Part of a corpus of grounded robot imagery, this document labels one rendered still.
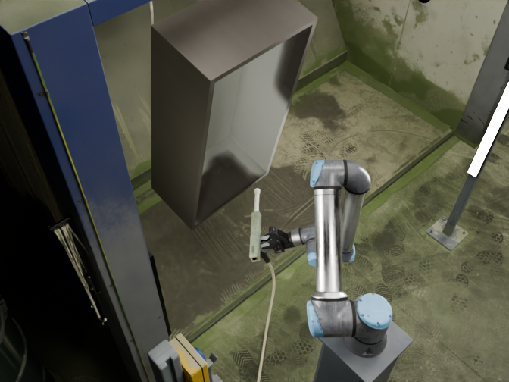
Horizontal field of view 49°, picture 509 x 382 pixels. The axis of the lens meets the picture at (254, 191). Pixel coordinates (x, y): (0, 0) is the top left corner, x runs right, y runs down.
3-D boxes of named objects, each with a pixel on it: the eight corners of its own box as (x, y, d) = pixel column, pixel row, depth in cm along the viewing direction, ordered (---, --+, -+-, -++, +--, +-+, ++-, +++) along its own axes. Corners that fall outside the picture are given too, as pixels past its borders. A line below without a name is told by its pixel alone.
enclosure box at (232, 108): (151, 187, 316) (150, 25, 215) (229, 136, 344) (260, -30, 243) (191, 230, 306) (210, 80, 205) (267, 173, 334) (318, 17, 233)
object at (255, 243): (271, 278, 296) (256, 253, 281) (263, 280, 298) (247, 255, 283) (272, 210, 330) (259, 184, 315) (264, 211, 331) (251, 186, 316)
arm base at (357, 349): (395, 339, 247) (400, 328, 240) (366, 366, 239) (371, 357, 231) (362, 310, 256) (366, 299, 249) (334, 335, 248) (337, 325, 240)
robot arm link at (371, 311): (389, 343, 235) (398, 324, 222) (348, 344, 235) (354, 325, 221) (383, 311, 245) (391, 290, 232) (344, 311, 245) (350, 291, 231)
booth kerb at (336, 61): (58, 238, 353) (53, 226, 343) (57, 236, 354) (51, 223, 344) (345, 64, 470) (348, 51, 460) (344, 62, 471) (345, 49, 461)
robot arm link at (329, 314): (353, 340, 225) (349, 156, 231) (310, 341, 225) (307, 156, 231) (346, 333, 241) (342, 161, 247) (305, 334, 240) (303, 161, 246)
